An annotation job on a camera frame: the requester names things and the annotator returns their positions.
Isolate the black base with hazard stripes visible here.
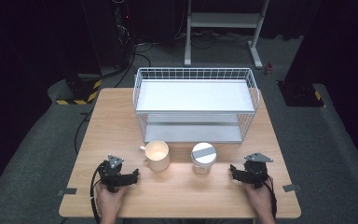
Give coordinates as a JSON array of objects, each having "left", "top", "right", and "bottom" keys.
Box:
[
  {"left": 278, "top": 79, "right": 326, "bottom": 108},
  {"left": 55, "top": 74, "right": 103, "bottom": 105}
]

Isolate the white wire shelf rack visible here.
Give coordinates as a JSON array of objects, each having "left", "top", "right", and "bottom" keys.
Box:
[{"left": 132, "top": 66, "right": 261, "bottom": 144}]

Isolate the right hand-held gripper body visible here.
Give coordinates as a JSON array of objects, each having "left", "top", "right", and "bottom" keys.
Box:
[{"left": 243, "top": 151, "right": 275, "bottom": 190}]

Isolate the cream ceramic cup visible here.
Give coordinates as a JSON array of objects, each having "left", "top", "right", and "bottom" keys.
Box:
[{"left": 139, "top": 140, "right": 172, "bottom": 172}]

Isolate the dark computer tower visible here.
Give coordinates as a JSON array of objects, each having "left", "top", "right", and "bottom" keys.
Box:
[{"left": 110, "top": 0, "right": 137, "bottom": 70}]

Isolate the person's left hand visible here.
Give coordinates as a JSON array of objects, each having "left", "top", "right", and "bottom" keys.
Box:
[{"left": 95, "top": 181, "right": 128, "bottom": 217}]

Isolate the person's right hand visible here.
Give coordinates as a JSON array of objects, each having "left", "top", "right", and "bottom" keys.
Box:
[{"left": 242, "top": 181, "right": 275, "bottom": 217}]

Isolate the tangle of floor cables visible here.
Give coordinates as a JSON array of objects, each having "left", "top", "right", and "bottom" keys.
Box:
[{"left": 136, "top": 29, "right": 255, "bottom": 50}]

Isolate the white metal stand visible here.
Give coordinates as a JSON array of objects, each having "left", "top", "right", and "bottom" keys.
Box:
[{"left": 184, "top": 0, "right": 271, "bottom": 70}]

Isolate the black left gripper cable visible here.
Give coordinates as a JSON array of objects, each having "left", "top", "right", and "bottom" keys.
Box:
[{"left": 89, "top": 162, "right": 106, "bottom": 224}]

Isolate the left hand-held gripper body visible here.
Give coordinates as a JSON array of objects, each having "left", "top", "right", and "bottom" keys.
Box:
[{"left": 98, "top": 154, "right": 129, "bottom": 193}]

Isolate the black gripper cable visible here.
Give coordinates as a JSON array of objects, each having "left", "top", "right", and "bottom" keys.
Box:
[
  {"left": 89, "top": 162, "right": 106, "bottom": 224},
  {"left": 266, "top": 175, "right": 279, "bottom": 219}
]

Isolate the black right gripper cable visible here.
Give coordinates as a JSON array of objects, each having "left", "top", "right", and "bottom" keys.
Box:
[{"left": 266, "top": 175, "right": 279, "bottom": 219}]

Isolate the black floor cable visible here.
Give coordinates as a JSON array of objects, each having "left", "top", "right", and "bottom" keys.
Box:
[
  {"left": 101, "top": 41, "right": 153, "bottom": 89},
  {"left": 74, "top": 110, "right": 93, "bottom": 156}
]

